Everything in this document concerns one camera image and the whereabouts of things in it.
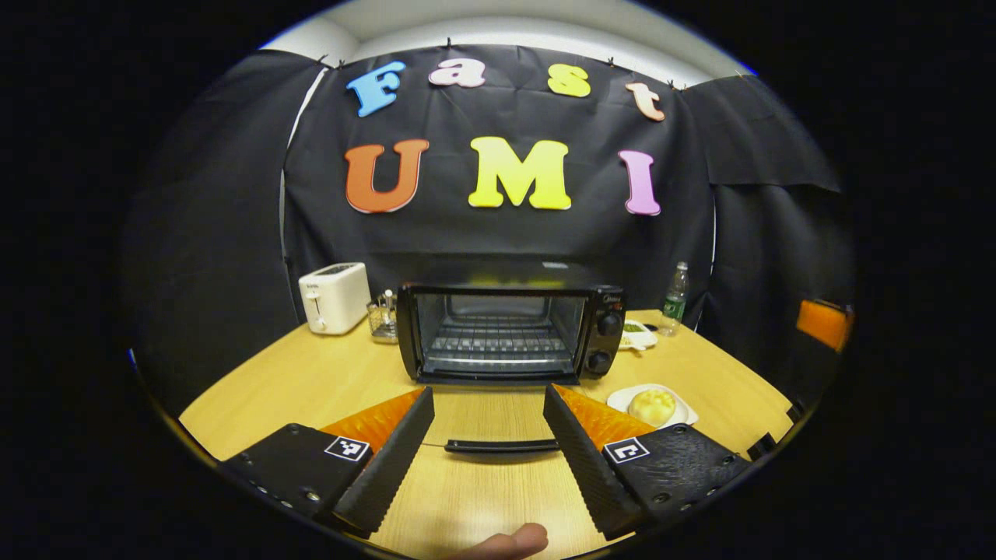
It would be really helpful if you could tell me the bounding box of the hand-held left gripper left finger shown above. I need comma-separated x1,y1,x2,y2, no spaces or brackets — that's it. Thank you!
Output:
222,387,435,537

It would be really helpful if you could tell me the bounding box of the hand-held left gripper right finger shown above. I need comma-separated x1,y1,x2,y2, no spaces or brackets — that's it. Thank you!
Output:
543,383,754,539

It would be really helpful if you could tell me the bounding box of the round bread bun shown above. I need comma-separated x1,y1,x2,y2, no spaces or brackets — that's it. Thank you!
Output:
629,387,676,427

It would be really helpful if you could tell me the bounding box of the black electric oven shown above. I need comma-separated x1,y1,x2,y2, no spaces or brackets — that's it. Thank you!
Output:
397,261,627,456

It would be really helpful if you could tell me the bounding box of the white square plate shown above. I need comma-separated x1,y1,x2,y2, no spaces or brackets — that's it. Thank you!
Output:
607,383,699,430

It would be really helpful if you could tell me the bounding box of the white divided condiment dish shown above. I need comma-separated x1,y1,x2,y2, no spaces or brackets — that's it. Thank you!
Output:
620,319,658,351

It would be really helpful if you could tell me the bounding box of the clear plastic water bottle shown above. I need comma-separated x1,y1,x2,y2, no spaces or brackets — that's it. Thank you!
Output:
660,262,690,337

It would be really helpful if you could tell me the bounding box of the white toaster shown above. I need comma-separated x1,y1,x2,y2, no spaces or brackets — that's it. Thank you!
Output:
299,262,372,335

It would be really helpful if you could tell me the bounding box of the wire condiment rack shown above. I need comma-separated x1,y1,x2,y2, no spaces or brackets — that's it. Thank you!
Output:
367,289,399,344

